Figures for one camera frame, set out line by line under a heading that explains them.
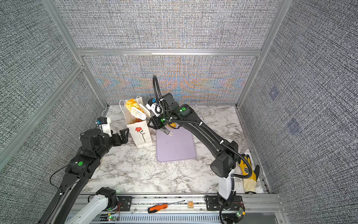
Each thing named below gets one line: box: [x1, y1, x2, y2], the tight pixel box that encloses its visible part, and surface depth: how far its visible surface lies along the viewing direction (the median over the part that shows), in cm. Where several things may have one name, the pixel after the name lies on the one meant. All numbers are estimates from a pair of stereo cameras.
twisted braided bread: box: [125, 98, 145, 114], surface depth 73 cm
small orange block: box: [187, 200, 194, 209], surface depth 75 cm
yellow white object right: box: [236, 154, 260, 195], surface depth 79 cm
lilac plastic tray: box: [156, 126, 197, 162], surface depth 96 cm
